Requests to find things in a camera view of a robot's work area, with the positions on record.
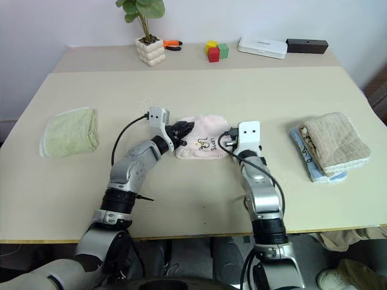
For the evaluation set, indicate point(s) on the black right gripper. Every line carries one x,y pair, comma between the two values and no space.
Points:
233,142

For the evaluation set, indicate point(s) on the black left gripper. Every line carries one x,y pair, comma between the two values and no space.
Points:
176,134

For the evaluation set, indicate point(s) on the pink fluffy towel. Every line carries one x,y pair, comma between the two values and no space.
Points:
208,127

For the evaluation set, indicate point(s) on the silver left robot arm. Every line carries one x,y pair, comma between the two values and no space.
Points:
127,175

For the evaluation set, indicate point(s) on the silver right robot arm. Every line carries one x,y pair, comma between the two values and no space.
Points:
263,196

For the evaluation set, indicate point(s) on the light blue folded towel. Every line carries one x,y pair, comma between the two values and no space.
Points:
302,149

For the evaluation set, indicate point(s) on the beige folded towel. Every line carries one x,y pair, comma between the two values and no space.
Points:
335,142

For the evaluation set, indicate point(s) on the light green folded towel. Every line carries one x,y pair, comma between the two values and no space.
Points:
68,134

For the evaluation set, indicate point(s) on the red wooden block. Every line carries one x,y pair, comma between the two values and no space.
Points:
213,55

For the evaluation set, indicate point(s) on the cream bubbly plant pot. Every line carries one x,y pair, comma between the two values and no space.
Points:
150,52

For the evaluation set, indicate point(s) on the green wooden block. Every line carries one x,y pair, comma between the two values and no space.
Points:
224,51

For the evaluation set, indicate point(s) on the yellow wooden block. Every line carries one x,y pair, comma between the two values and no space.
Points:
211,44

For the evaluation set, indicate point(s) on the flat white box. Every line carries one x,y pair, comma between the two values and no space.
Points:
261,47

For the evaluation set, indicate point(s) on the long black box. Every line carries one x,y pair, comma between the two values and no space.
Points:
306,46

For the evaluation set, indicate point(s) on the green leafy plant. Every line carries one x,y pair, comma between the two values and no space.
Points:
142,7

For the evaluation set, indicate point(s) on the brown wooden furniture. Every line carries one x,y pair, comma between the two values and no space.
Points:
378,96

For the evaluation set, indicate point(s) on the khaki trousers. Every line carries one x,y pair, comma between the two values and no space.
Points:
353,238

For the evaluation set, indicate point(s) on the white shoe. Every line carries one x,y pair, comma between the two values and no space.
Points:
331,279

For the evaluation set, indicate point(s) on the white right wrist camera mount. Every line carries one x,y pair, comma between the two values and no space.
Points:
249,136

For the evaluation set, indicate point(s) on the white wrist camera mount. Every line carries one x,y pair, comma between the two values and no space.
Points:
249,136
157,116

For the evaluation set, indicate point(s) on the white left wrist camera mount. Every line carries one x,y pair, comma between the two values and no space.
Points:
157,116

